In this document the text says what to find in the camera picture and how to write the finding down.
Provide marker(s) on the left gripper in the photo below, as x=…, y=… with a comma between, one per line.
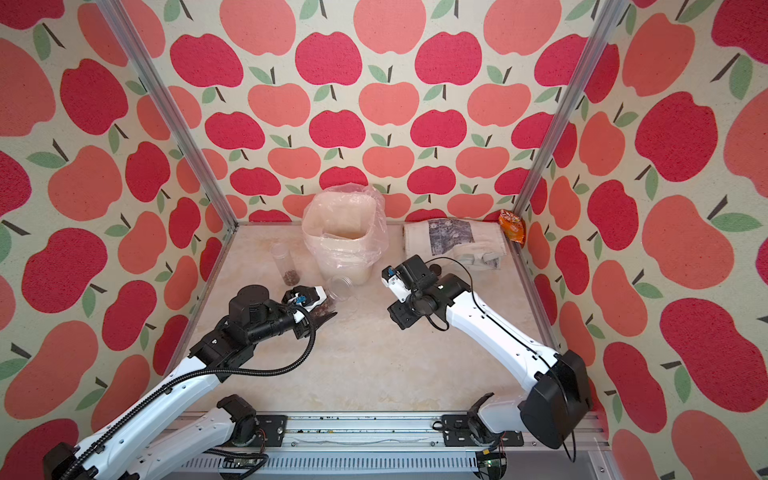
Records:
x=314, y=325

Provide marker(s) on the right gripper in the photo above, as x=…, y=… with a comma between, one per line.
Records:
x=399, y=314

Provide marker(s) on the clear tea jar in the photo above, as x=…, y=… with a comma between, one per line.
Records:
x=339, y=289
x=285, y=264

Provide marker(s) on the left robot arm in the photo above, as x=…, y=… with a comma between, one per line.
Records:
x=132, y=447

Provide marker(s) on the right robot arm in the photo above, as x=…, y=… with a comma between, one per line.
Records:
x=556, y=394

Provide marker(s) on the folded printed tote bag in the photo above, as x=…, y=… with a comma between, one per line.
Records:
x=477, y=245

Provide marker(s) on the white trash bin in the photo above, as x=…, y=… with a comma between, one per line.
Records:
x=345, y=252

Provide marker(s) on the orange snack packet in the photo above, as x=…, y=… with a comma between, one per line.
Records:
x=512, y=226

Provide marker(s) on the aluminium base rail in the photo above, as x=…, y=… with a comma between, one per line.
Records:
x=398, y=445

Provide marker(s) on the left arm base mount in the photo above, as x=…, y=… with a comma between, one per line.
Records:
x=264, y=431

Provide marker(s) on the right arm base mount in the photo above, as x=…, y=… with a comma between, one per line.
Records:
x=466, y=430

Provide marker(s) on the right aluminium frame post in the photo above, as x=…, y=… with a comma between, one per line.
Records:
x=603, y=29

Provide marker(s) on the aluminium frame post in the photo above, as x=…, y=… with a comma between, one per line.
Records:
x=603, y=29
x=120, y=24

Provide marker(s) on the left aluminium frame post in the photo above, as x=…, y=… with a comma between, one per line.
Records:
x=120, y=24

